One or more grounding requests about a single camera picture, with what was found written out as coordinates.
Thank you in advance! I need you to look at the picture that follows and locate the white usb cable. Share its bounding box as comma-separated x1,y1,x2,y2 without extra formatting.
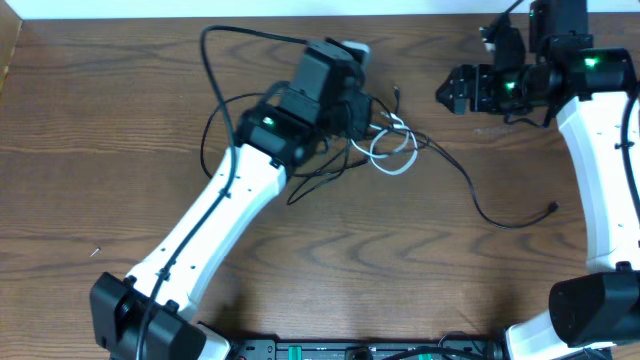
349,112,419,177

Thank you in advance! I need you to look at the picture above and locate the long black usb cable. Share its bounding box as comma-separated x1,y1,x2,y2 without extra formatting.
369,84,560,231

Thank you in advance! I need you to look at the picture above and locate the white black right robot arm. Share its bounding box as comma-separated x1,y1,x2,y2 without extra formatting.
435,1,639,359

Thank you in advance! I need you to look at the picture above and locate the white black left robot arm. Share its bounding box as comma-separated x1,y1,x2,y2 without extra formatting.
90,38,371,359

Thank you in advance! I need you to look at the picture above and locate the cardboard box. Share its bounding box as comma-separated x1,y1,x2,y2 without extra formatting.
0,0,23,88

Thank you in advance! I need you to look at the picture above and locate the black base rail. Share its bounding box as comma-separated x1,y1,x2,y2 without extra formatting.
219,339,506,360

